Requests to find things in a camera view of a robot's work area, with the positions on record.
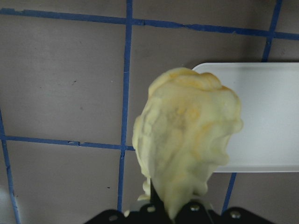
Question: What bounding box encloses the cream rectangular tray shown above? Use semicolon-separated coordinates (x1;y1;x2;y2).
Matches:
194;63;299;173

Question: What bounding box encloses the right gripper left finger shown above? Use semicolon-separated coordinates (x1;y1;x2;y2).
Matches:
85;203;164;224

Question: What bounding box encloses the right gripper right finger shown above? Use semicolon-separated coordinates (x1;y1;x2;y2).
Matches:
177;198;255;224

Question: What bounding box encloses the yellow bread loaf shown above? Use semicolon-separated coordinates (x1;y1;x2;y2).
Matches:
132;68;243;220

